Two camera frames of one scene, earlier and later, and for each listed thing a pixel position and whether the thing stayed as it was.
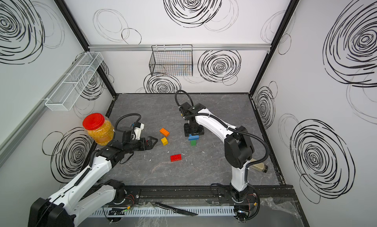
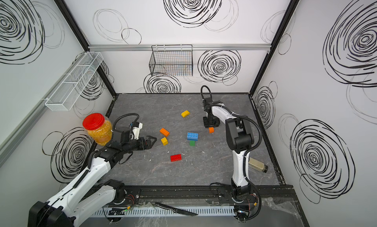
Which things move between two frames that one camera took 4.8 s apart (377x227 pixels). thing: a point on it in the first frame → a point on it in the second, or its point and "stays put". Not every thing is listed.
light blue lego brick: [193, 137] stays put
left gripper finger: [151, 138] stays put
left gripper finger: [148, 147] stays put
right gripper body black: [192, 129] → [210, 122]
